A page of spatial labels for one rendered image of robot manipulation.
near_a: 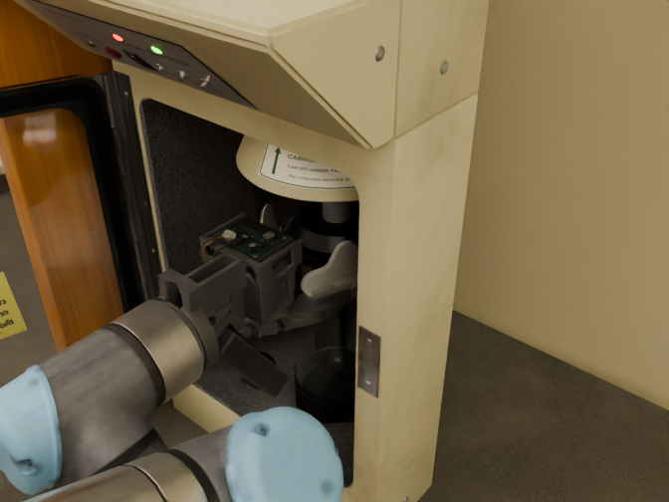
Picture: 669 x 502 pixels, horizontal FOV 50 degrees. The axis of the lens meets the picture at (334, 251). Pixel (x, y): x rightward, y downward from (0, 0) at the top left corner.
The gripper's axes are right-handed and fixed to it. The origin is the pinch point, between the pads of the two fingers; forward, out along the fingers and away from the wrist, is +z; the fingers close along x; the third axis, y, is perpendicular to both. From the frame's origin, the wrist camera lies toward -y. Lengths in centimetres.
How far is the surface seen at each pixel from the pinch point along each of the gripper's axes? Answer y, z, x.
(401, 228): 11.7, -7.9, -13.0
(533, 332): -27.7, 33.7, -9.7
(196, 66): 24.0, -16.6, -2.0
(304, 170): 12.4, -6.6, -2.1
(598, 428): -27.6, 22.0, -24.3
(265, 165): 12.0, -7.4, 1.6
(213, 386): -20.0, -8.2, 11.6
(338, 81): 25.3, -15.4, -13.0
